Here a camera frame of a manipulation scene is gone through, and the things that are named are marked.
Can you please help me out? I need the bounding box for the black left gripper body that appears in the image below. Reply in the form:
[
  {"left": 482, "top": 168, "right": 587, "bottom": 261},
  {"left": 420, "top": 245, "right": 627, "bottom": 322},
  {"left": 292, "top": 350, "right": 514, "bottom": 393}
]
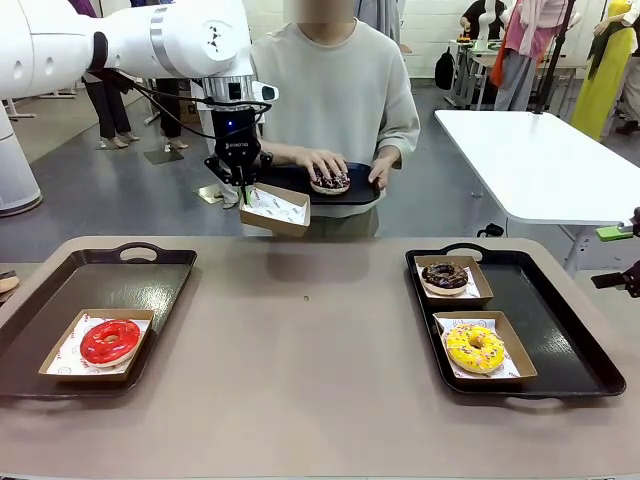
[{"left": 209, "top": 104, "right": 265, "bottom": 172}]

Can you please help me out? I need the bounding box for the small black serving tray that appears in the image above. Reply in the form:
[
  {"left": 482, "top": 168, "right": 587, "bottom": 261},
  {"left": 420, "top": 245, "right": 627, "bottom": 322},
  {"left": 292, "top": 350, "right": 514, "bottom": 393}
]
[{"left": 249, "top": 160, "right": 384, "bottom": 207}]

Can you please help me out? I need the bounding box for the brown cardboard food box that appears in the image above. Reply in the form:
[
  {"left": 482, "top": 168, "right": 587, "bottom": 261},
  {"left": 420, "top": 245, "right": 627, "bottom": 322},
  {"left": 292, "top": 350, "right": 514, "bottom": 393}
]
[
  {"left": 430, "top": 310, "right": 540, "bottom": 384},
  {"left": 415, "top": 254, "right": 495, "bottom": 308},
  {"left": 238, "top": 181, "right": 313, "bottom": 239},
  {"left": 37, "top": 307, "right": 157, "bottom": 384}
]

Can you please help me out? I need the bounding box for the purple white drizzled donut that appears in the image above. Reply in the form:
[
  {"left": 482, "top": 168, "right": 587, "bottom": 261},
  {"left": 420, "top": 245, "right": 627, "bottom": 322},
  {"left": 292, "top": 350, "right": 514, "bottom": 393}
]
[{"left": 309, "top": 167, "right": 352, "bottom": 197}]

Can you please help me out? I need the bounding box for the yellow sprinkled donut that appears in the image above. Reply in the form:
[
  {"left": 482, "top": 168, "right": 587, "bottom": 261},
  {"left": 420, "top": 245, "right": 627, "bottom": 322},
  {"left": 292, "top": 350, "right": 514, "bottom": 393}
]
[{"left": 445, "top": 322, "right": 507, "bottom": 377}]

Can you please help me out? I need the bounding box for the chocolate sprinkled donut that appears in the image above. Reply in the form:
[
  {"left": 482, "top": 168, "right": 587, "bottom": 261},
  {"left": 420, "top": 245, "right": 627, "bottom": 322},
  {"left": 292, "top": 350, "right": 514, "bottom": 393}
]
[{"left": 420, "top": 262, "right": 471, "bottom": 297}]

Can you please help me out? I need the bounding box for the red glazed donut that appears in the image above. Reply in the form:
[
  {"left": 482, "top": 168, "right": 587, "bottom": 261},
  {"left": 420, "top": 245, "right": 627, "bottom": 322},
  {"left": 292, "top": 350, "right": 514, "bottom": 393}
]
[{"left": 79, "top": 319, "right": 142, "bottom": 371}]

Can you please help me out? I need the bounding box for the person's right forearm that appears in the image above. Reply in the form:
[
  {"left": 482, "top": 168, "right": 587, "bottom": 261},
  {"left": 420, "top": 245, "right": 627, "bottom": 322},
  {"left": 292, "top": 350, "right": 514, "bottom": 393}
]
[{"left": 259, "top": 138, "right": 306, "bottom": 164}]

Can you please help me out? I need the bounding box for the person's left forearm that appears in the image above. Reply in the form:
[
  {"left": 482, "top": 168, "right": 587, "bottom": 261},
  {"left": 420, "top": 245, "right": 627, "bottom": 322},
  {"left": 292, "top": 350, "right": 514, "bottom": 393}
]
[{"left": 374, "top": 107, "right": 423, "bottom": 164}]

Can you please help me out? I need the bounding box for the large black serving tray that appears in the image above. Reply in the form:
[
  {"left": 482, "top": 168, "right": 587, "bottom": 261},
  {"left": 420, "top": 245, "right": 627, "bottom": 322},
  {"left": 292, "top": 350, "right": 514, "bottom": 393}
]
[{"left": 404, "top": 242, "right": 628, "bottom": 400}]

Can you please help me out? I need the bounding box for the large brown serving tray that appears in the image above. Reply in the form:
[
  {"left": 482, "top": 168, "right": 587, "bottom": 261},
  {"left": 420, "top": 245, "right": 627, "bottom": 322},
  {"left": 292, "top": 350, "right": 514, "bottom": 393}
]
[{"left": 0, "top": 241, "right": 198, "bottom": 400}]

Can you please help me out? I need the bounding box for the person's right hand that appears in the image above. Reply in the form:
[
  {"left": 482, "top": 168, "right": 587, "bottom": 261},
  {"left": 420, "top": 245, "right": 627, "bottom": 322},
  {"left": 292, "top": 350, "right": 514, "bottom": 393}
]
[{"left": 294, "top": 148, "right": 348, "bottom": 182}]

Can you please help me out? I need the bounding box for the person's left hand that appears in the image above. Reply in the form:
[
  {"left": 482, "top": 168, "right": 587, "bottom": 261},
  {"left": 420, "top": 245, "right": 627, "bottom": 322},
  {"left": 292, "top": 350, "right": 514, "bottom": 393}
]
[{"left": 366, "top": 158, "right": 397, "bottom": 191}]

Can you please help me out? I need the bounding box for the brown cardboard carton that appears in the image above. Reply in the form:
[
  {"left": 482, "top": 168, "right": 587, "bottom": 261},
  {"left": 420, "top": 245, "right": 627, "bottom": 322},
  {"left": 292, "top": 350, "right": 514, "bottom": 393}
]
[{"left": 177, "top": 98, "right": 202, "bottom": 125}]

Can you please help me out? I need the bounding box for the black trouser blue scarf mannequin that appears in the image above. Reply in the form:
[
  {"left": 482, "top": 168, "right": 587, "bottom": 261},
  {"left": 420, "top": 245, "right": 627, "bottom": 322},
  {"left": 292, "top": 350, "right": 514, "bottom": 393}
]
[{"left": 148, "top": 77, "right": 192, "bottom": 152}]

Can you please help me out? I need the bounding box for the person in beige sweater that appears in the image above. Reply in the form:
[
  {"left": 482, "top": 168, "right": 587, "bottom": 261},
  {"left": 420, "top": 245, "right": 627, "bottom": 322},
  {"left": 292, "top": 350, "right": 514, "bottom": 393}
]
[{"left": 248, "top": 0, "right": 423, "bottom": 239}]

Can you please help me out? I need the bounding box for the white side table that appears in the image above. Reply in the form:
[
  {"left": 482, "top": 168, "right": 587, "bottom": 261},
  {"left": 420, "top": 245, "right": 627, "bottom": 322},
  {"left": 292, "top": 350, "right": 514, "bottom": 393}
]
[{"left": 433, "top": 109, "right": 640, "bottom": 278}]

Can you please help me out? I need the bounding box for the purple cape mannequin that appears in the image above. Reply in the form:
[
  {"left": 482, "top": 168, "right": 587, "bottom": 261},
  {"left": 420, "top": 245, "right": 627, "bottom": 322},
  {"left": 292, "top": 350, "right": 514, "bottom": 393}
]
[{"left": 81, "top": 69, "right": 142, "bottom": 150}]

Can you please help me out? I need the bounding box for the yellow dress mannequin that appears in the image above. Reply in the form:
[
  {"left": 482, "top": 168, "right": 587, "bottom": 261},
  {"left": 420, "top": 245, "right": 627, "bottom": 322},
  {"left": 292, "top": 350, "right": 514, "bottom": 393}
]
[{"left": 571, "top": 0, "right": 640, "bottom": 143}]

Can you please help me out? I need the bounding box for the black stand pole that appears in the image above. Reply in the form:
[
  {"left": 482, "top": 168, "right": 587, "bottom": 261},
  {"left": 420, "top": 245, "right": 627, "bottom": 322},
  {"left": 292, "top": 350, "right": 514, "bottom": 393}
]
[{"left": 532, "top": 0, "right": 577, "bottom": 116}]

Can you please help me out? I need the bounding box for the grey hoodie mannequin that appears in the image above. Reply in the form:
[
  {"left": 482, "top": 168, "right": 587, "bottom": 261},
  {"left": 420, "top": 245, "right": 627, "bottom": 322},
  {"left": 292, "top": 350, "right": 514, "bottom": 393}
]
[{"left": 354, "top": 0, "right": 402, "bottom": 44}]

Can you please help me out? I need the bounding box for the pink top grey trouser mannequin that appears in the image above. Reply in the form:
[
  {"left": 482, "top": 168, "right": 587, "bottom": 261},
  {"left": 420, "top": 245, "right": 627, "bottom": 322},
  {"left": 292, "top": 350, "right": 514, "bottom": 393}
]
[{"left": 491, "top": 0, "right": 584, "bottom": 113}]

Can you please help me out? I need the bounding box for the black hanging bag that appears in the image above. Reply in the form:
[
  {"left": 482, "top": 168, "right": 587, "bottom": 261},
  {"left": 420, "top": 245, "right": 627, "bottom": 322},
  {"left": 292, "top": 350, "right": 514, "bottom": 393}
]
[{"left": 433, "top": 46, "right": 458, "bottom": 93}]

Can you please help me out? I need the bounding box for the wood top background desk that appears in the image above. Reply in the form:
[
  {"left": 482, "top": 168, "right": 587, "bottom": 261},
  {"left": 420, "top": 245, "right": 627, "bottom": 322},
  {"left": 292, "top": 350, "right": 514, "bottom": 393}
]
[{"left": 444, "top": 35, "right": 577, "bottom": 112}]

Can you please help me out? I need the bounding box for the gold mannequin base plate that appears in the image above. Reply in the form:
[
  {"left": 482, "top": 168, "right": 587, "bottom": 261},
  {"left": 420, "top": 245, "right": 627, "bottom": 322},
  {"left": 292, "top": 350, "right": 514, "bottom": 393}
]
[{"left": 193, "top": 183, "right": 227, "bottom": 205}]

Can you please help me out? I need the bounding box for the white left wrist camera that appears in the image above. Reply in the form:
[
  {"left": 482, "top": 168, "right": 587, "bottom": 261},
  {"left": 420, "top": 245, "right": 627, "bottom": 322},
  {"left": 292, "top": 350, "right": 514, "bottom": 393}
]
[{"left": 251, "top": 80, "right": 280, "bottom": 103}]

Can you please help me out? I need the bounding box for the dark mannequin base plate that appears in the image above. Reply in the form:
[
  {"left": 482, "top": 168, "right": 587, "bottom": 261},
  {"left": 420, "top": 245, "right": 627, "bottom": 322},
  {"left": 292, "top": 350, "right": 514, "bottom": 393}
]
[{"left": 143, "top": 148, "right": 187, "bottom": 167}]

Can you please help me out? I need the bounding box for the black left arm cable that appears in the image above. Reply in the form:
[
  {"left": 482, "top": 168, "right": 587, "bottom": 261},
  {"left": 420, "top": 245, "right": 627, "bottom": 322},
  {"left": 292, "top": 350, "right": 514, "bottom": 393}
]
[{"left": 81, "top": 68, "right": 274, "bottom": 142}]

